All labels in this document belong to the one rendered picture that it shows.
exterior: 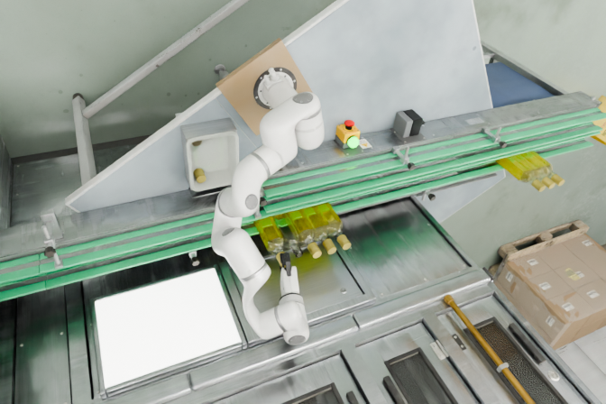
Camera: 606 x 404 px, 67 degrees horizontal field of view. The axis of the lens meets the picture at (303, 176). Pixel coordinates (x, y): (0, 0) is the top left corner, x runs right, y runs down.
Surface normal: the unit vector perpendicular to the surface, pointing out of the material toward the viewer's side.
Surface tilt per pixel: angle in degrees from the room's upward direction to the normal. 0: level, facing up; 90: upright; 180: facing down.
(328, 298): 90
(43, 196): 90
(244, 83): 1
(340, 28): 0
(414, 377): 90
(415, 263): 90
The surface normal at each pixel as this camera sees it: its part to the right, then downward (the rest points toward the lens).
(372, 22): 0.41, 0.60
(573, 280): 0.06, -0.77
